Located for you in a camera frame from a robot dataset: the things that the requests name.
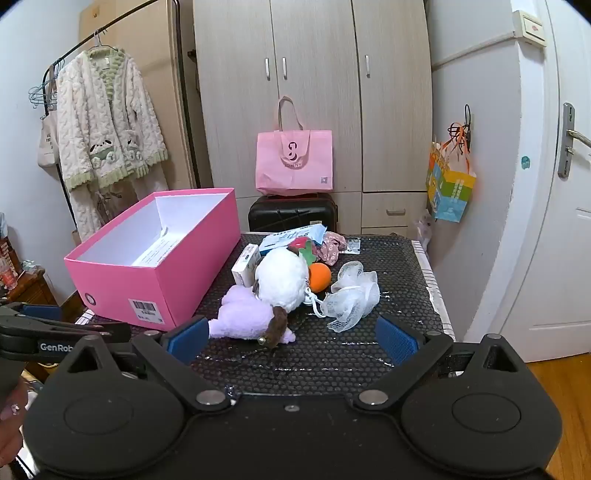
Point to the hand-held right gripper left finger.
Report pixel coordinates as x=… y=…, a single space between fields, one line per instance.
x=189 y=340

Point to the pink cardboard box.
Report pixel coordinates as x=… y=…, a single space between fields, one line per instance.
x=152 y=286

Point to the black clothes rack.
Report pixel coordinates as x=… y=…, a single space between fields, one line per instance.
x=182 y=92

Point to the black honeycomb mat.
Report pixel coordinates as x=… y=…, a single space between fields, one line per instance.
x=397 y=277

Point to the cream fleece pajama jacket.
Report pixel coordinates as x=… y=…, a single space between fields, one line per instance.
x=106 y=120

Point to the beige canvas tote bag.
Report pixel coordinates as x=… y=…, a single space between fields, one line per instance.
x=47 y=143

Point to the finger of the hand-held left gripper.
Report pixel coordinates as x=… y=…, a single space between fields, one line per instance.
x=41 y=311
x=83 y=333

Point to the orange ball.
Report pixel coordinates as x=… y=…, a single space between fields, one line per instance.
x=319 y=277

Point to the brown wooden nightstand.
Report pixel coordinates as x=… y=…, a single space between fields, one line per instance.
x=39 y=290

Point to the blue white wipes pack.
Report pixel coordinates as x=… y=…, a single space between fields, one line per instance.
x=281 y=237

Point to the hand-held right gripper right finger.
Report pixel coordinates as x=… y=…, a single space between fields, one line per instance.
x=397 y=340

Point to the small clear plastic packet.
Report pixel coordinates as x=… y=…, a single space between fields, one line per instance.
x=353 y=244

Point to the cream wall switch box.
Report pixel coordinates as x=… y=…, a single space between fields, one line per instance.
x=528 y=27

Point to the cream fleece pajama pants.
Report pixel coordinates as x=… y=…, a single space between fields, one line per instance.
x=87 y=203

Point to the white plastic bag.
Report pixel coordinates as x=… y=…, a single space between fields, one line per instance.
x=425 y=228

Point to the white door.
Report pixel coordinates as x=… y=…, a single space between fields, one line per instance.
x=558 y=230

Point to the black suitcase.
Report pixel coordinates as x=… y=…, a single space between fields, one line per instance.
x=291 y=214

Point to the white brown plush toy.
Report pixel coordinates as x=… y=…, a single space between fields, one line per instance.
x=279 y=279

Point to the red woven basket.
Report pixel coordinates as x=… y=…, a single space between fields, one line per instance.
x=8 y=263

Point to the white mesh bath sponge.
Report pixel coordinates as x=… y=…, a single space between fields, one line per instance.
x=353 y=300

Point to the purple plush toy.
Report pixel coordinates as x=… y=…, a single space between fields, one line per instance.
x=240 y=316

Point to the pink floral scrunchie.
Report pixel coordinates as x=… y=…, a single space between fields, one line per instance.
x=333 y=244

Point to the beige wooden wardrobe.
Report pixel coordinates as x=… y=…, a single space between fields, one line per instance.
x=323 y=69

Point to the person's left hand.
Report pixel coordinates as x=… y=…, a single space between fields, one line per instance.
x=10 y=424

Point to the pink tote bag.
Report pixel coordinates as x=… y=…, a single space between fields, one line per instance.
x=295 y=161

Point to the light wooden panel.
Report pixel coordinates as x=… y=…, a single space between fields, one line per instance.
x=157 y=69

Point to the colourful paper gift bag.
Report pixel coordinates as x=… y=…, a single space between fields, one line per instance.
x=450 y=194

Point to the white tissue pack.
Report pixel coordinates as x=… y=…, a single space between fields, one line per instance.
x=244 y=267

